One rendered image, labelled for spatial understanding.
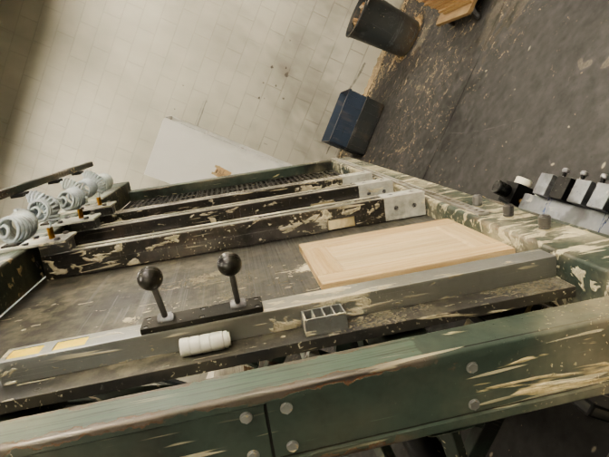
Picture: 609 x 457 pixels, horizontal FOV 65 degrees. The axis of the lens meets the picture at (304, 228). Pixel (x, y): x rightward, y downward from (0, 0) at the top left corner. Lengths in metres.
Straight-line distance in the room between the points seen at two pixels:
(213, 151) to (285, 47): 1.99
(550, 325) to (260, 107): 5.67
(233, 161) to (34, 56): 2.81
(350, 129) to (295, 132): 1.14
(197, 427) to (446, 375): 0.30
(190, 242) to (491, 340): 0.92
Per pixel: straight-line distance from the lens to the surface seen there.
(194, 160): 4.81
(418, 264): 1.00
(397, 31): 5.39
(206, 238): 1.36
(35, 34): 6.57
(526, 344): 0.67
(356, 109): 5.31
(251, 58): 6.20
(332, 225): 1.39
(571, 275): 0.95
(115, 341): 0.84
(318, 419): 0.61
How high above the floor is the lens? 1.53
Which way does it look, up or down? 13 degrees down
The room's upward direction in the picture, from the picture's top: 69 degrees counter-clockwise
